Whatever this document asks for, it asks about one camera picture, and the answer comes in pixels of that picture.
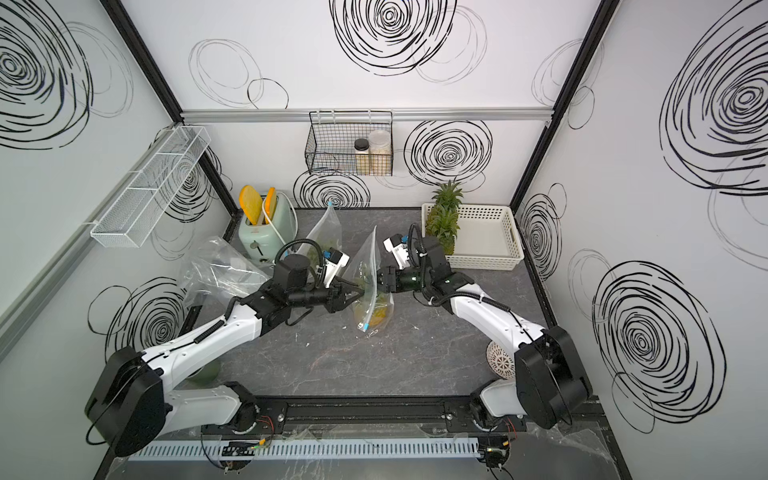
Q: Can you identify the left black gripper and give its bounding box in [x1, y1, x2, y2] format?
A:
[290, 277, 365, 315]

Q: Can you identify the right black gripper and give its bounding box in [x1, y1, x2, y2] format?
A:
[365, 266, 432, 294]

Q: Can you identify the clear zip-top bag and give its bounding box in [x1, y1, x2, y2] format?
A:
[177, 236, 269, 306]
[343, 227, 394, 336]
[296, 202, 342, 269]

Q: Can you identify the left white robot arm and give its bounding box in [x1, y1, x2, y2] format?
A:
[85, 240, 364, 457]

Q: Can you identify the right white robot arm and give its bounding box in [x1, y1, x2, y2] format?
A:
[377, 224, 593, 429]

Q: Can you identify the mint green toaster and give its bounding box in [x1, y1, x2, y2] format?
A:
[237, 191, 298, 266]

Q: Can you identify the cream perforated plastic basket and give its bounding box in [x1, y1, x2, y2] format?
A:
[446, 204, 525, 271]

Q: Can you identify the right yellow toast slice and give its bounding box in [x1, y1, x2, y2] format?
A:
[262, 187, 277, 224]

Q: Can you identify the yellow toast slice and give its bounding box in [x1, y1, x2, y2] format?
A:
[262, 187, 277, 224]
[239, 185, 263, 225]

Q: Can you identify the dark-lid spice jar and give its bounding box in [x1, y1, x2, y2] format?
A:
[354, 138, 371, 176]

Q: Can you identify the white-lid spice jar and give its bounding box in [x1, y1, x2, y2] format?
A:
[368, 129, 392, 176]

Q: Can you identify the left yellow toast slice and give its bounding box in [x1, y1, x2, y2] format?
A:
[239, 185, 263, 225]

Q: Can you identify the white round sink strainer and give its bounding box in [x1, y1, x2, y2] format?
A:
[486, 341, 515, 380]

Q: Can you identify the green ceramic cup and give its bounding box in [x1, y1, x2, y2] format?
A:
[187, 359, 221, 387]

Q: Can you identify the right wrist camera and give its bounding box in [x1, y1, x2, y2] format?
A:
[383, 234, 411, 270]

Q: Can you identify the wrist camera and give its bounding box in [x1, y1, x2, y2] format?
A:
[323, 247, 350, 288]
[383, 234, 411, 270]

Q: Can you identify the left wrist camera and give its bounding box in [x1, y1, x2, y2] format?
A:
[323, 247, 350, 288]

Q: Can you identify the white toaster power cord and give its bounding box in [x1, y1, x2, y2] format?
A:
[257, 191, 301, 260]

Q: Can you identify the black wire wall basket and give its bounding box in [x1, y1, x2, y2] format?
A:
[304, 110, 394, 176]

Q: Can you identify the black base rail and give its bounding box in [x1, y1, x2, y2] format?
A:
[233, 395, 532, 434]

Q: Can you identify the grey slotted cable duct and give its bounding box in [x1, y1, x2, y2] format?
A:
[128, 438, 481, 463]

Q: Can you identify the white mesh wall shelf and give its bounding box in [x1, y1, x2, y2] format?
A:
[90, 124, 210, 248]

